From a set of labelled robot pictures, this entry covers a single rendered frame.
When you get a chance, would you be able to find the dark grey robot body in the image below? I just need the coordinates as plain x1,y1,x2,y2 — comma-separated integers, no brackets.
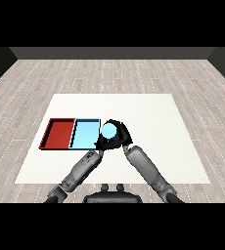
82,183,144,204

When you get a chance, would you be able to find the light blue shallow open box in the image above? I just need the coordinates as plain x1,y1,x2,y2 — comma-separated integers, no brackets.
67,117,102,151

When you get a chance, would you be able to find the red shallow open box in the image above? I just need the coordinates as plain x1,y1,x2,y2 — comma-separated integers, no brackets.
38,117,76,151

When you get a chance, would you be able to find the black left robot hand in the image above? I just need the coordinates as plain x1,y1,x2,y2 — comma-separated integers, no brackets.
94,136,118,151

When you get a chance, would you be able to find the small blue can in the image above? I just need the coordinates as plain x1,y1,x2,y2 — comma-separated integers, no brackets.
99,122,120,143

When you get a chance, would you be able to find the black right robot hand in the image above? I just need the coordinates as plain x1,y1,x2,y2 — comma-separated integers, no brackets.
103,118,134,149

